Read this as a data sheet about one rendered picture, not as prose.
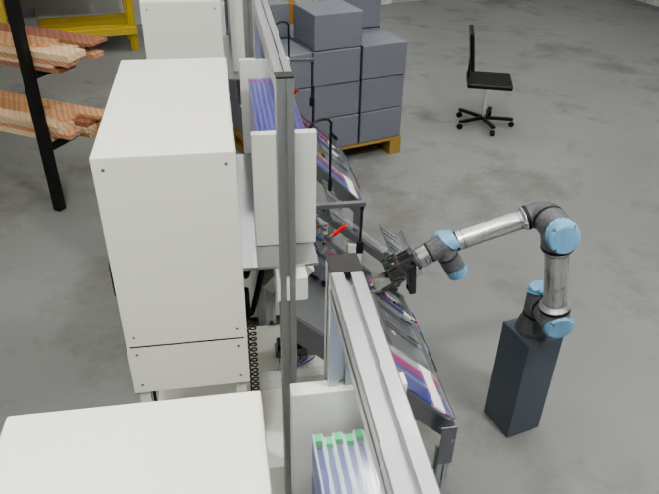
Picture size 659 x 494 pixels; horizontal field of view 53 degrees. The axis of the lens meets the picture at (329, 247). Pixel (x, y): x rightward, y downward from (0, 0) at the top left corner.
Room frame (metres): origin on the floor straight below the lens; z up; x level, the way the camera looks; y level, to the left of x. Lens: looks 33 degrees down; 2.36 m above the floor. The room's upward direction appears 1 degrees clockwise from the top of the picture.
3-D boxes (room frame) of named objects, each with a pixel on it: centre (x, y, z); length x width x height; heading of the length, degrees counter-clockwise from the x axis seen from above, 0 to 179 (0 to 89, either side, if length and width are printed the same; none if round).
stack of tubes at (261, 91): (1.80, 0.16, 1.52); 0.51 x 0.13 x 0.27; 10
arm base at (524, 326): (2.18, -0.87, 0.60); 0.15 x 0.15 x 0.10
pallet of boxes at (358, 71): (5.19, 0.15, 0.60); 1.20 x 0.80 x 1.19; 117
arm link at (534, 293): (2.17, -0.87, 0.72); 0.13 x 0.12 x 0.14; 8
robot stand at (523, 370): (2.18, -0.87, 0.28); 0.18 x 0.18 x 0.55; 24
